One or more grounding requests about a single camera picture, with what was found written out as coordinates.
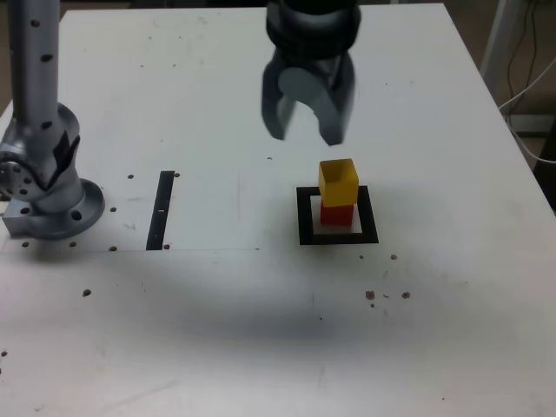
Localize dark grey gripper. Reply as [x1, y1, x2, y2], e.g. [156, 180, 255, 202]
[260, 48, 358, 147]

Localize yellow cube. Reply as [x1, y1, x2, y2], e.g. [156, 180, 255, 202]
[318, 158, 360, 207]

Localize red cube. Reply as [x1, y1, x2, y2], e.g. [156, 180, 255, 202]
[320, 202, 354, 228]

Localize black tape square outline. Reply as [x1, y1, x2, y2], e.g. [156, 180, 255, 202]
[295, 185, 380, 247]

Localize black tape strip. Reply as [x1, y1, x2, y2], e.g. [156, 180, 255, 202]
[145, 170, 175, 252]

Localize white metal post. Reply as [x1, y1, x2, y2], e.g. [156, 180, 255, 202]
[480, 0, 522, 88]

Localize white cable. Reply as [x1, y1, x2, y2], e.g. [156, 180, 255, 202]
[498, 56, 556, 164]

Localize black hanging cables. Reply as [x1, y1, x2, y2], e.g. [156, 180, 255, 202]
[506, 0, 549, 103]

